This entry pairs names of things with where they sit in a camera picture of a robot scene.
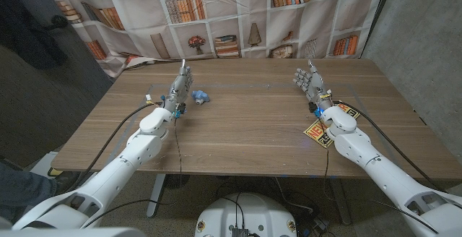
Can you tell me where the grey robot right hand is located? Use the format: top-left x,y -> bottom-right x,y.
292,59 -> 335,114

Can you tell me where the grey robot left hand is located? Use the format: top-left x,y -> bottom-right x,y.
163,59 -> 194,117

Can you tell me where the yellow new driver bumper sticker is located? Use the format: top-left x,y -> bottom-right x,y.
302,101 -> 361,149

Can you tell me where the printed bookshelf backdrop cloth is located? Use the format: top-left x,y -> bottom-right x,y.
39,0 -> 391,79

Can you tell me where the black backdrop stand pole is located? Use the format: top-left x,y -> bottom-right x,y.
359,0 -> 398,59

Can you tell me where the white table leg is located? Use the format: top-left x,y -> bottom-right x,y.
146,173 -> 167,218

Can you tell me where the grey table leg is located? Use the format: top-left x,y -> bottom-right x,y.
330,178 -> 353,225

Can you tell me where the white robot torso base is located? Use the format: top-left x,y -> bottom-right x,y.
194,192 -> 299,237

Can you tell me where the white floor platform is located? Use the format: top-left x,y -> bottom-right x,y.
29,151 -> 73,181

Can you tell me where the person in blue jeans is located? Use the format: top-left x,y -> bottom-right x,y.
0,160 -> 58,224

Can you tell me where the small blue toy camera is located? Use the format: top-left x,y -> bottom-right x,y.
191,90 -> 211,105

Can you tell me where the thin black left wrist cable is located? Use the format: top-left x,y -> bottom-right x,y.
81,116 -> 183,229

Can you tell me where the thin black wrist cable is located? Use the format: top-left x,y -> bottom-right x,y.
81,116 -> 183,229
318,119 -> 332,199

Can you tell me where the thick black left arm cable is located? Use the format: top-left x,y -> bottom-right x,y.
66,101 -> 163,194

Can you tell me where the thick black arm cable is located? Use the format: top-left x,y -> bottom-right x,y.
66,101 -> 163,194
334,100 -> 445,194

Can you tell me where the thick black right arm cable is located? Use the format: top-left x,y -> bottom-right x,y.
334,100 -> 445,194

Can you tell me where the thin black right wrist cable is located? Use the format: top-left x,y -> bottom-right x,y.
318,119 -> 332,199

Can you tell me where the white floor cable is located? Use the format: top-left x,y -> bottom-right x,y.
275,177 -> 315,215

